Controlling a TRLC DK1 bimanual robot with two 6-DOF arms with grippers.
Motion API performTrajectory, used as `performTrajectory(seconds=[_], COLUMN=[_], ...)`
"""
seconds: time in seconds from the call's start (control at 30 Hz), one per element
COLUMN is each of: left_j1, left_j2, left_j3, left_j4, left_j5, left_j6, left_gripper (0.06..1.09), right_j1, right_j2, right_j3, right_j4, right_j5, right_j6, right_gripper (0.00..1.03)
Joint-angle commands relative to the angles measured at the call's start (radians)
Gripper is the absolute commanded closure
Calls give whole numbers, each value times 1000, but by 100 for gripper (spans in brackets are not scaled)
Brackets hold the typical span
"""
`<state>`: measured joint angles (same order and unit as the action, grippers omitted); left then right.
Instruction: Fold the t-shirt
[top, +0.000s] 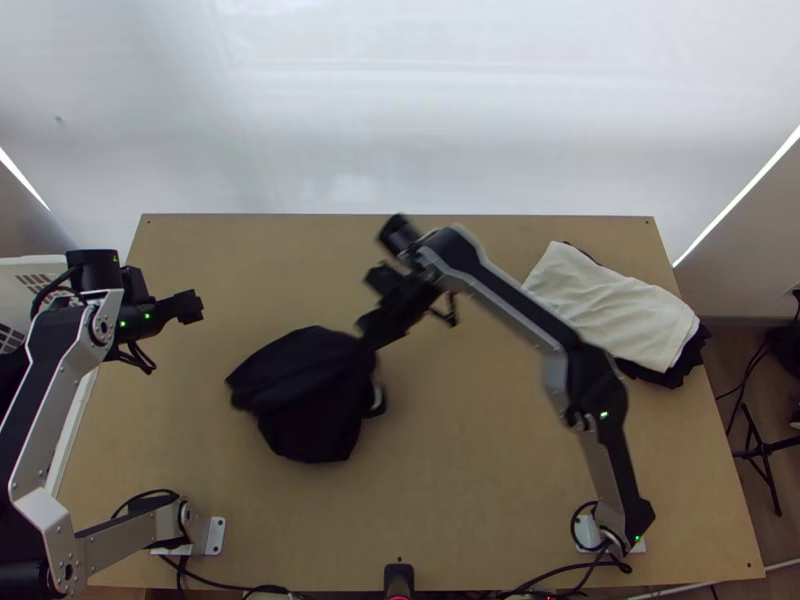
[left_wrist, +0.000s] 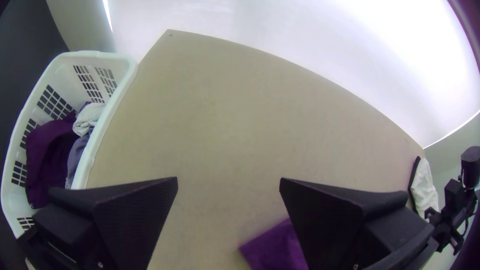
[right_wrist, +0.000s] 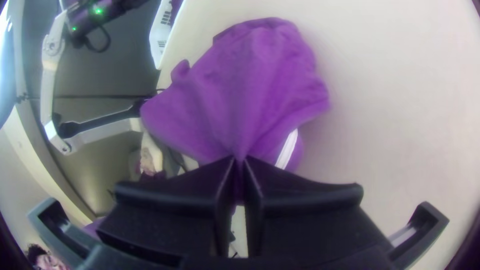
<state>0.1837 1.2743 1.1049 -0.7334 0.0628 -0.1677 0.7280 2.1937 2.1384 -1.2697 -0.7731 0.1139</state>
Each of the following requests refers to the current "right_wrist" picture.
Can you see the black t-shirt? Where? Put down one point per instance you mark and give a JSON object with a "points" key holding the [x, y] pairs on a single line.
{"points": [[243, 97]]}

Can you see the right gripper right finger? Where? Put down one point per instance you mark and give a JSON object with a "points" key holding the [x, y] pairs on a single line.
{"points": [[307, 221]]}

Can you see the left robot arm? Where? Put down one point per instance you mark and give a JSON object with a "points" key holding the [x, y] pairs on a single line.
{"points": [[50, 75]]}

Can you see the white laundry basket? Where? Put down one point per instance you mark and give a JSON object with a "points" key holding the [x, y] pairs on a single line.
{"points": [[163, 33]]}

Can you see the person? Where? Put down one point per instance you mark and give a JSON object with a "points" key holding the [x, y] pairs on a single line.
{"points": [[45, 258]]}

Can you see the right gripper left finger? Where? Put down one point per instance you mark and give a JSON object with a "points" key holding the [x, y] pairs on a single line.
{"points": [[168, 213]]}

